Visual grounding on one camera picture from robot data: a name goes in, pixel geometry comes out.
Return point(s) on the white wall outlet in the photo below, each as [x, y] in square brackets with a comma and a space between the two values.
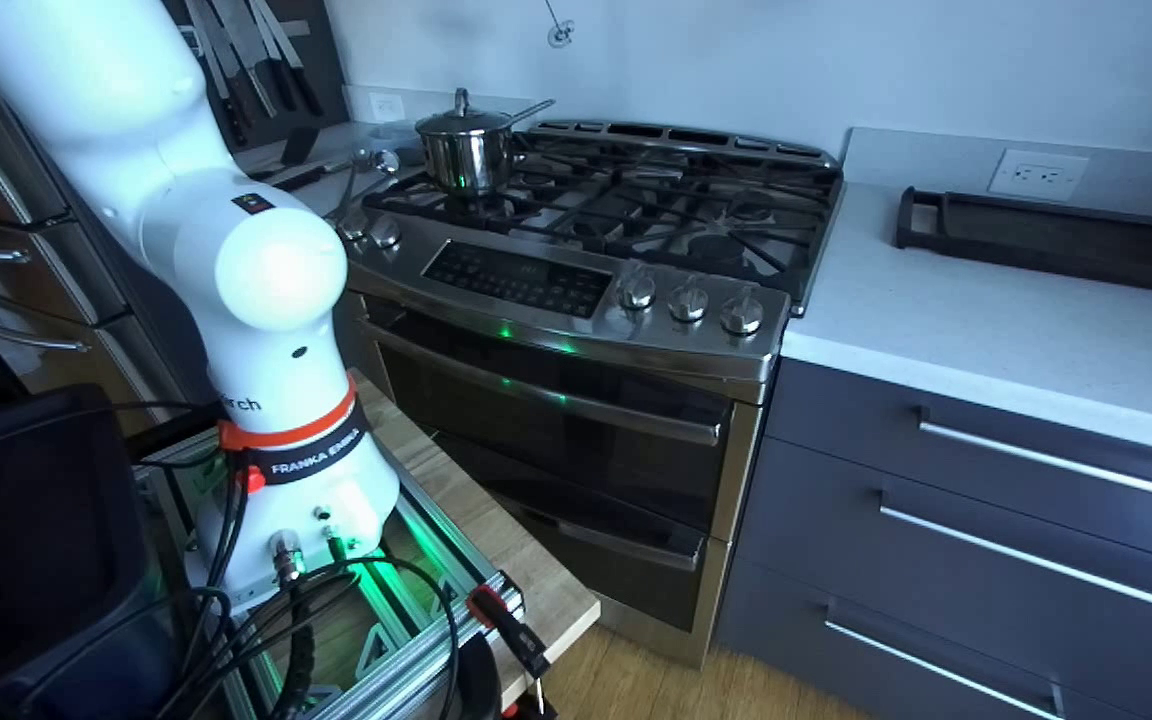
[1039, 174]

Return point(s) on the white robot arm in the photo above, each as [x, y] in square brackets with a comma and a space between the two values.
[117, 100]

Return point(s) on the dark grey lower drawers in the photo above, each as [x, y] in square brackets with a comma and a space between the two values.
[944, 561]

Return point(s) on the steel pot with lid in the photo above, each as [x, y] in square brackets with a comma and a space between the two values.
[464, 148]

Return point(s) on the black griddle tray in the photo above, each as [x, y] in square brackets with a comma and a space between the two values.
[1024, 234]

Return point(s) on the black box on cart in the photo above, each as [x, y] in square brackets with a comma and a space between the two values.
[81, 632]

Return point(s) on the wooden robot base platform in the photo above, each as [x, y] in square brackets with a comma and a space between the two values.
[553, 601]

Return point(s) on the stainless steel gas stove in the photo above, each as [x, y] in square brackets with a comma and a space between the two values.
[595, 343]

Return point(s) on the magnetic knife rack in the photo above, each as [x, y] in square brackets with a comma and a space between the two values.
[269, 65]

